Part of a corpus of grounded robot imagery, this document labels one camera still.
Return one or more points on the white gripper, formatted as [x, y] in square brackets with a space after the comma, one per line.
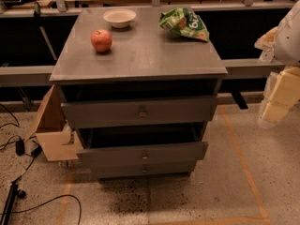
[289, 37]

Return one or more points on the grey drawer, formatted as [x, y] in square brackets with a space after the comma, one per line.
[141, 145]
[141, 170]
[139, 112]

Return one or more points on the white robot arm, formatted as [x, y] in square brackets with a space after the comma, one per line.
[287, 46]

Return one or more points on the grey top drawer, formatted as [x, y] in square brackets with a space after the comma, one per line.
[139, 112]

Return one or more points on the grey wooden drawer cabinet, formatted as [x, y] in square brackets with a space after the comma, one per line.
[145, 62]

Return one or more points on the grey bottom drawer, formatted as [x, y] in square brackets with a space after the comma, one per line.
[141, 170]

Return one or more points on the green snack bag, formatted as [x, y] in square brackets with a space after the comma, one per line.
[184, 23]

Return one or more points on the white ceramic bowl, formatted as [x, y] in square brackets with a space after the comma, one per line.
[119, 18]

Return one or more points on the red apple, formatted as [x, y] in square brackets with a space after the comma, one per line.
[101, 40]

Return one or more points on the brown cardboard box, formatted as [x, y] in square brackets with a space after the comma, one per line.
[57, 139]

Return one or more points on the black power adapter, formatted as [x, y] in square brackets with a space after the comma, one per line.
[20, 147]

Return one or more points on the black tripod stand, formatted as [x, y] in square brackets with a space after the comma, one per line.
[14, 192]

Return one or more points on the grey metal rail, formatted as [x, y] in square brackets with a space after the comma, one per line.
[40, 75]

